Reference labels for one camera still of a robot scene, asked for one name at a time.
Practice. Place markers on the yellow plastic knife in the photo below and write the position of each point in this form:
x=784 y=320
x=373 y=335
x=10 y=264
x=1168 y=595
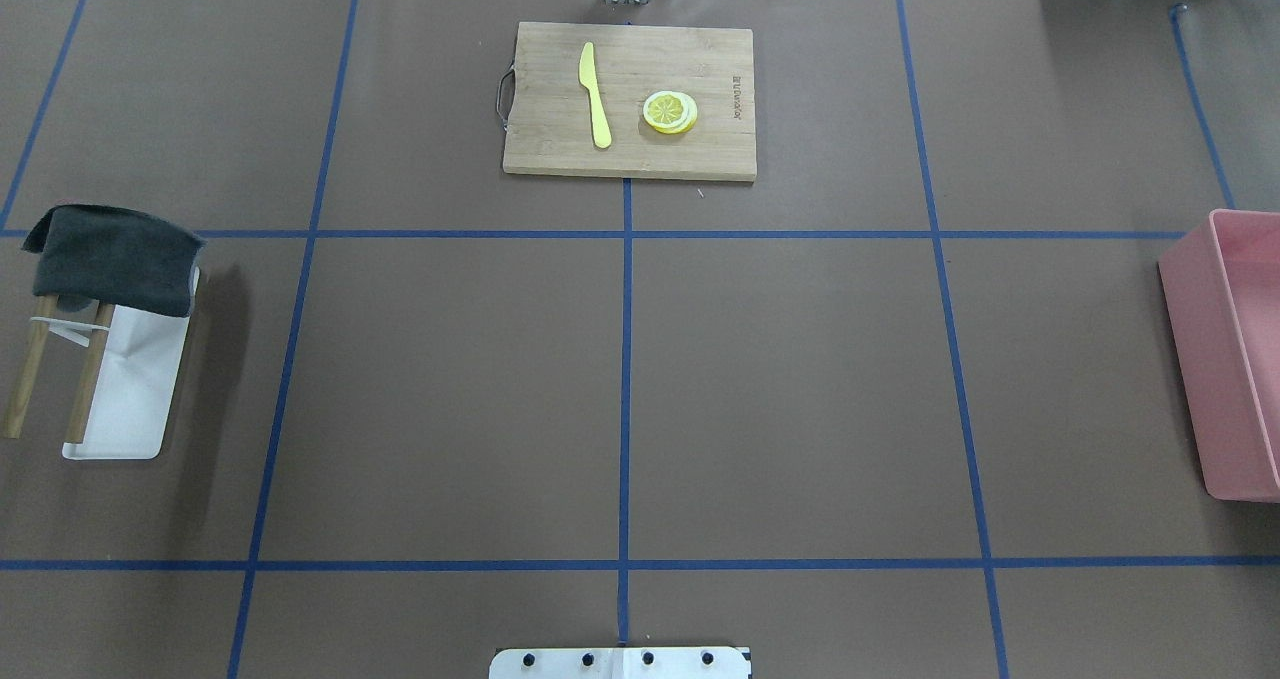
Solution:
x=601 y=134

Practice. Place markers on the pink plastic bin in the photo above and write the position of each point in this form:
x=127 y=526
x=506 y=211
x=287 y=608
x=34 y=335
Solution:
x=1221 y=288

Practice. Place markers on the yellow lemon slices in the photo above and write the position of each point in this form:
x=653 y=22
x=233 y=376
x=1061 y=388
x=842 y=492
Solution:
x=670 y=112

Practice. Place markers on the white rectangular tray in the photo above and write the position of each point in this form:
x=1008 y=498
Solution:
x=134 y=393

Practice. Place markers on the dark grey wiping cloth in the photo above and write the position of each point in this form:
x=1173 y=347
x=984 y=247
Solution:
x=96 y=253

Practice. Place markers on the wooden towel rack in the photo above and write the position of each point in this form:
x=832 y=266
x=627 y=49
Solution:
x=64 y=358

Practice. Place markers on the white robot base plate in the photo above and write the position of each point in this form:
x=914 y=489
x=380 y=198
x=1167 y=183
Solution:
x=623 y=662

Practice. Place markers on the bamboo cutting board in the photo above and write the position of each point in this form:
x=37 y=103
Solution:
x=548 y=126

